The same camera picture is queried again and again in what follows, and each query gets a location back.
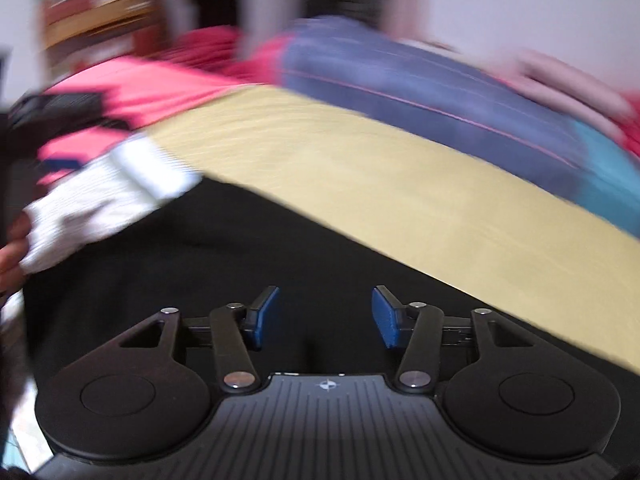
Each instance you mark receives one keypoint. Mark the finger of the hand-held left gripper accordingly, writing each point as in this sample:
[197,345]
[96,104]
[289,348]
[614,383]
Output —
[62,163]

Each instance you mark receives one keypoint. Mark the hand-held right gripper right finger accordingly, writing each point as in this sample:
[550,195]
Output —
[385,317]

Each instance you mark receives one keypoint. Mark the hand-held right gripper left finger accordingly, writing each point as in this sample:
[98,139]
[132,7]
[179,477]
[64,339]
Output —
[262,320]

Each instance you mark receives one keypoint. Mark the black pants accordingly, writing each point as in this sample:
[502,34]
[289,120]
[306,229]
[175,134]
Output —
[300,240]

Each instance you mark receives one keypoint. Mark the pink blanket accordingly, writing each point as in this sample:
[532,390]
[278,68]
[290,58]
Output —
[150,85]

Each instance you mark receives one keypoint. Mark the wooden shelf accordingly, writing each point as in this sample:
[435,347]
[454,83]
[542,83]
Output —
[100,15]

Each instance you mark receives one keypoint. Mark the yellow patterned bed sheet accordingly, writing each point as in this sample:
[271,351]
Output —
[400,185]

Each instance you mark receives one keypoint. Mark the plaid blue teal pillow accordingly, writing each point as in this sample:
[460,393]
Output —
[400,75]

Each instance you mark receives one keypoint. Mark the pink folded cloth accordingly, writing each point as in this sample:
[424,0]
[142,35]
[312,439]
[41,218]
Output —
[560,80]

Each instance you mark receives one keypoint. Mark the red folded cloth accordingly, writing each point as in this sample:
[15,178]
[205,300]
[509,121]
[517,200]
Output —
[631,135]

